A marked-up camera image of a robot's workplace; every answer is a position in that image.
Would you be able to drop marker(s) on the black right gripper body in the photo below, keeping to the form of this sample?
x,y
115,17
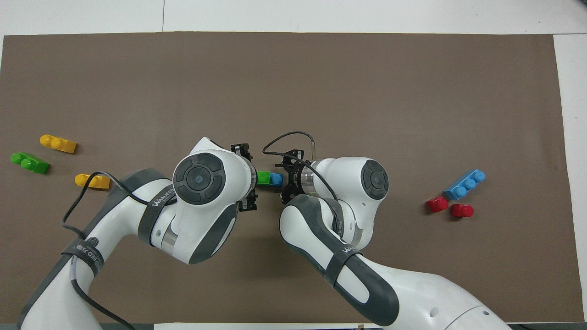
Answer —
x,y
296,176

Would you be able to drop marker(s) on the blue three-stud block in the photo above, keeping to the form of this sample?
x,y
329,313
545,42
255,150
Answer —
x,y
276,178
464,185

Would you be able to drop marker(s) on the green two-stud block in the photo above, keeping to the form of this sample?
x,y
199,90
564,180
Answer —
x,y
31,163
263,178

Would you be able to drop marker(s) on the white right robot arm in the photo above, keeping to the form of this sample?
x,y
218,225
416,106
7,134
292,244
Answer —
x,y
348,183

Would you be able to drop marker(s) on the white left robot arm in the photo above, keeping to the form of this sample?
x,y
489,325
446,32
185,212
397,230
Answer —
x,y
202,211

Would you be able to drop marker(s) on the red one-stud block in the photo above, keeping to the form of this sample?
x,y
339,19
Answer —
x,y
462,211
437,204

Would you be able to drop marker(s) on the yellow two-stud block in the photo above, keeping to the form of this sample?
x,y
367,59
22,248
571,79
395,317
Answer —
x,y
98,182
58,144

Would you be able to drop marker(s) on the brown table mat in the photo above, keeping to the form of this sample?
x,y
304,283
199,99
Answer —
x,y
293,82

